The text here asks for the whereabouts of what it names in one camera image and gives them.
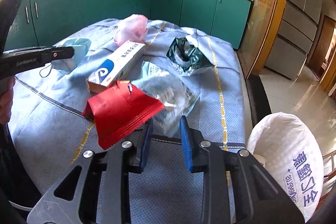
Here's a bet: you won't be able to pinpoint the light blue face mask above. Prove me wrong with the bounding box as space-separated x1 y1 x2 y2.
39 38 91 78

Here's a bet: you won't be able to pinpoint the red plastic bag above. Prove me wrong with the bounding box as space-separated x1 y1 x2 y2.
83 81 164 150

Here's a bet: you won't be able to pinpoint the clear printed plastic wrapper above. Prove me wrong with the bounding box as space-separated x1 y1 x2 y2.
132 61 200 138

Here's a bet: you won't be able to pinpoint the white blue toothpaste box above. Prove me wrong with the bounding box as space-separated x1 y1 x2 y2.
87 40 146 93

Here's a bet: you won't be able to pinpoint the white woven trash sack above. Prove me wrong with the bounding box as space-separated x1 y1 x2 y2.
246 112 324 222

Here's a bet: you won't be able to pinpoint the teal lower kitchen cabinets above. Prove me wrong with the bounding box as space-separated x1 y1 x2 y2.
3 0 253 51

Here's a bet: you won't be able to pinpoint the person's left hand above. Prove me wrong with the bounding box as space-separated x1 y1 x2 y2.
0 77 15 124

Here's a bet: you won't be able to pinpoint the light blue tablecloth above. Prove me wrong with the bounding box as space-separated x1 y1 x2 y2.
9 19 245 223

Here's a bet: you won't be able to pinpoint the dark green foil wrapper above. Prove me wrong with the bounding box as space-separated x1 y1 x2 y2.
166 38 214 76

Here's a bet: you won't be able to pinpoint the pink plastic bag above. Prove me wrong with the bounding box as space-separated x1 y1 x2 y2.
114 14 148 47

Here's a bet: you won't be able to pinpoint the silver refrigerator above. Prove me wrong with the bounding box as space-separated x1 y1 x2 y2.
265 0 322 80

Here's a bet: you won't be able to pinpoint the wooden glass sliding door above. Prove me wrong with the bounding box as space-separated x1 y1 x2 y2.
238 0 286 79

